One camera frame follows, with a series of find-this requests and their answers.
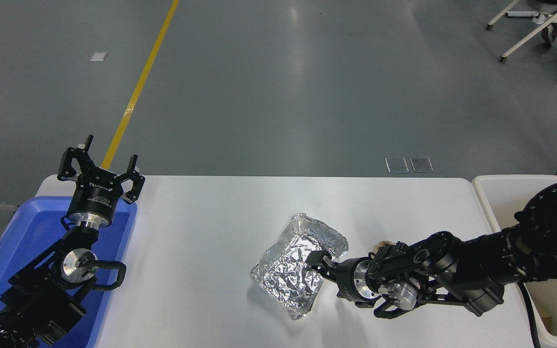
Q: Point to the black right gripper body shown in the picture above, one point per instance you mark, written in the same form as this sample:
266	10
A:
346	280

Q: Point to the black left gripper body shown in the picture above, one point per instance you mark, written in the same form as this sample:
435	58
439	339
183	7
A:
95	193

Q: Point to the silver foil tray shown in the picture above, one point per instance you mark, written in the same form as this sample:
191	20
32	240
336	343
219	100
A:
288	275

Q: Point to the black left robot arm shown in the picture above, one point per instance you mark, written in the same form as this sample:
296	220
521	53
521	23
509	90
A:
41	295

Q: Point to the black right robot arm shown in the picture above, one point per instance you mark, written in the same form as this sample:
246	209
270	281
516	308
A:
476	261

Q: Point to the clear floor plate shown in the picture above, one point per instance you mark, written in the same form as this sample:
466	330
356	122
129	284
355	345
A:
421	164
397	165

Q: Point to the crumpled tan paper ball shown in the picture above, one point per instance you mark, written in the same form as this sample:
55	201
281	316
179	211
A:
384	245

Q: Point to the blue plastic tray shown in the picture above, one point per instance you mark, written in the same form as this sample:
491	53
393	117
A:
27	227

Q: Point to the small white floor scrap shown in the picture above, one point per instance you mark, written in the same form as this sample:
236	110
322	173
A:
98	56

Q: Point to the large pale plastic bin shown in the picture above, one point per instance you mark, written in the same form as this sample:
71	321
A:
501	193

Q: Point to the white frame chair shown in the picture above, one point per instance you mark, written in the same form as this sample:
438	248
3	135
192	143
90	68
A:
530	36

